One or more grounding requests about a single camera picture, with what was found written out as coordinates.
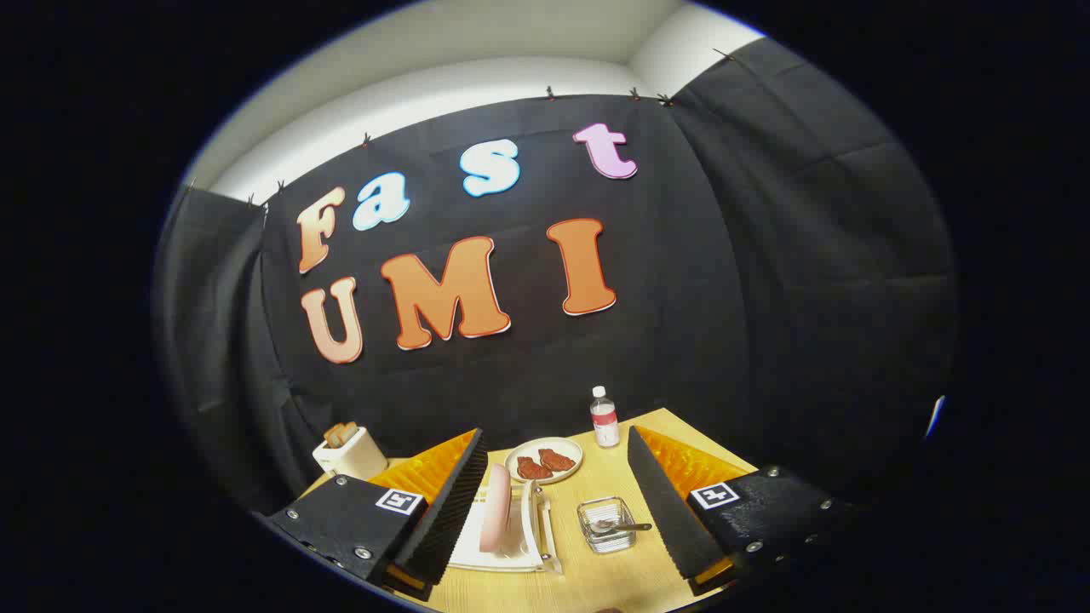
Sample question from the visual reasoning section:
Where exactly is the clear water bottle red label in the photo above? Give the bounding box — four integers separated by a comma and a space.
590, 386, 622, 449

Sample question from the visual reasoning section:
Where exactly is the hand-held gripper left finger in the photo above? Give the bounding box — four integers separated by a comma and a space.
268, 428, 489, 601

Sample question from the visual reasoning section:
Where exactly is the white wire dish rack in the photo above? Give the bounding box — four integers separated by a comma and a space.
447, 479, 563, 576

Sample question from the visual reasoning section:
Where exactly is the pink plate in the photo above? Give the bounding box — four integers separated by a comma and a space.
479, 462, 512, 553

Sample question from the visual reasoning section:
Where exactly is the white ceramic plate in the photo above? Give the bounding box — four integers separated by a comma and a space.
504, 437, 585, 485

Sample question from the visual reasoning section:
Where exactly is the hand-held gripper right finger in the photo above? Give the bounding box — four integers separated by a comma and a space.
628, 424, 861, 597

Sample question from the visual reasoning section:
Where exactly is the metal wire basket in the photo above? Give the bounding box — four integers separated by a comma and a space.
577, 496, 638, 555

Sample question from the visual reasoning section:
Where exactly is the white toaster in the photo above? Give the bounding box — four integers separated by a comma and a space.
312, 426, 389, 480

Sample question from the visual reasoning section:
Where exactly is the white drip tray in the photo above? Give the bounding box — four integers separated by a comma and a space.
449, 511, 546, 573

